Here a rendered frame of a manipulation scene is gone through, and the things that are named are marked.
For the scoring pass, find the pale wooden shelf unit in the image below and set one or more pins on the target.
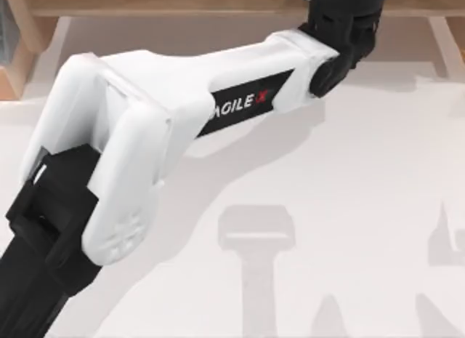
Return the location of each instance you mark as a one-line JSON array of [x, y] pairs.
[[145, 3]]

